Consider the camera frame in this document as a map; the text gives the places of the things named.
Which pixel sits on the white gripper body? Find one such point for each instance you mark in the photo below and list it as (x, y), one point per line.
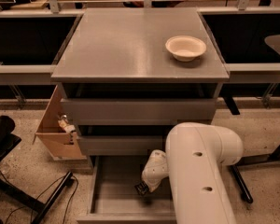
(151, 175)

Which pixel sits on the black rxbar chocolate wrapper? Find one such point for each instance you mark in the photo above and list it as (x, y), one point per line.
(142, 188)

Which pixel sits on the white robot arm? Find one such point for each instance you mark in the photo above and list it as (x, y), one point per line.
(193, 156)

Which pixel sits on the grey open bottom drawer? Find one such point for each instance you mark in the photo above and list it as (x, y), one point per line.
(113, 198)

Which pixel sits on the grey middle drawer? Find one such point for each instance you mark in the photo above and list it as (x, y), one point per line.
(119, 145)

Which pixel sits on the grey top drawer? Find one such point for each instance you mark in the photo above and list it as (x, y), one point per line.
(137, 111)

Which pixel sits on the grey drawer cabinet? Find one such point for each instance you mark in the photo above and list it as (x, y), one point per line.
(120, 53)

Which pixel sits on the light wooden box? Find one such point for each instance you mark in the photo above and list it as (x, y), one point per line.
(60, 144)

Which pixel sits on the black table leg right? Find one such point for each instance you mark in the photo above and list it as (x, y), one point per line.
(252, 160)

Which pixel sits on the black table leg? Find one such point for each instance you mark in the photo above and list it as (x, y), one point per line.
(40, 209)
(252, 160)

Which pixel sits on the white paper bowl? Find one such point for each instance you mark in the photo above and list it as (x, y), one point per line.
(185, 48)

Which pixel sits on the black chair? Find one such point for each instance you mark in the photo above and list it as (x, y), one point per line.
(8, 140)

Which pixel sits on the black table leg left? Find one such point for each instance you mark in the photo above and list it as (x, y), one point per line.
(40, 209)

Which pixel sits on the grey rail right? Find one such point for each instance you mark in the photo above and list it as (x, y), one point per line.
(253, 73)

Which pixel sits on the grey rail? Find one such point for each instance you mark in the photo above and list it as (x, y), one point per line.
(253, 73)
(26, 74)

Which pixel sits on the grey rail left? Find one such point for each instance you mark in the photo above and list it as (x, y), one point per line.
(26, 74)

